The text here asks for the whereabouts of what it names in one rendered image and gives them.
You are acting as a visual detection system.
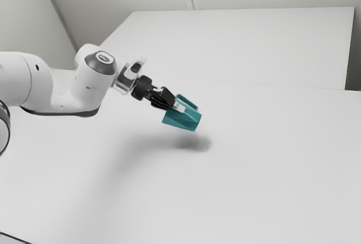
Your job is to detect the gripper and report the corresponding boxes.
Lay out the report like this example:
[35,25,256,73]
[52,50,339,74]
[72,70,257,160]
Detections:
[130,75,186,113]

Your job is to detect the teal faceted mug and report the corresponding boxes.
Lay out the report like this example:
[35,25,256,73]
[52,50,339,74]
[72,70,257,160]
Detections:
[161,93,203,132]

